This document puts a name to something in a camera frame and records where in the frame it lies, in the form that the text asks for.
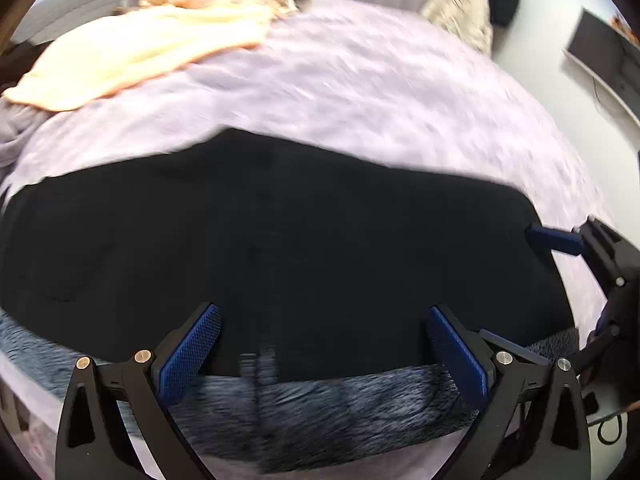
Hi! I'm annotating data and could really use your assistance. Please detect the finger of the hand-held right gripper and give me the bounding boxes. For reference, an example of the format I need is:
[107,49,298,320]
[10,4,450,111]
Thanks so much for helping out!
[592,302,623,343]
[525,225,589,257]

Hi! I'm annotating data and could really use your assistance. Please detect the black pants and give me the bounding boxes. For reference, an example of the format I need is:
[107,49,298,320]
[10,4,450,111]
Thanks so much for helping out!
[0,127,576,383]

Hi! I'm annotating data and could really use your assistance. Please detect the peach cloth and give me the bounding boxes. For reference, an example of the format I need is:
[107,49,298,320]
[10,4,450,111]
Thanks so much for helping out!
[2,2,273,112]

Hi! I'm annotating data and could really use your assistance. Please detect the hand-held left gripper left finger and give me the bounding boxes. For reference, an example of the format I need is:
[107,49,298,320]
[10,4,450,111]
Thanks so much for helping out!
[55,302,223,480]

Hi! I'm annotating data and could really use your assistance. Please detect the black cable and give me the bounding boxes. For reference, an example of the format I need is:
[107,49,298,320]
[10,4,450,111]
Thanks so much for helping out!
[595,407,628,446]

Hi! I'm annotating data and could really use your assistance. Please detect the beige fluffy cushion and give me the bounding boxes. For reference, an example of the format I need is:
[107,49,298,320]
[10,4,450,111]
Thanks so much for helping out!
[420,0,495,56]

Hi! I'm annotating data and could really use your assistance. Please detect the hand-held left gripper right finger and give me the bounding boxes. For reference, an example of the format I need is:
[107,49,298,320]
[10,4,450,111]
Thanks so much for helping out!
[425,304,592,480]

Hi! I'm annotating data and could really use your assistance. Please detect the pale grey garment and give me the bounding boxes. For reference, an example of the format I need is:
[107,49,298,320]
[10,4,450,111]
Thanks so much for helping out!
[0,97,53,166]

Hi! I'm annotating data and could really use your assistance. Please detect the lavender bed cover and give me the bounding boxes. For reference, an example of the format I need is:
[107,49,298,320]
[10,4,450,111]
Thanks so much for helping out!
[0,0,613,480]

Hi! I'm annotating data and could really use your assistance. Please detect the dark flat monitor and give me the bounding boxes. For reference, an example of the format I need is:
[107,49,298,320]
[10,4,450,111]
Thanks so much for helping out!
[564,7,640,126]

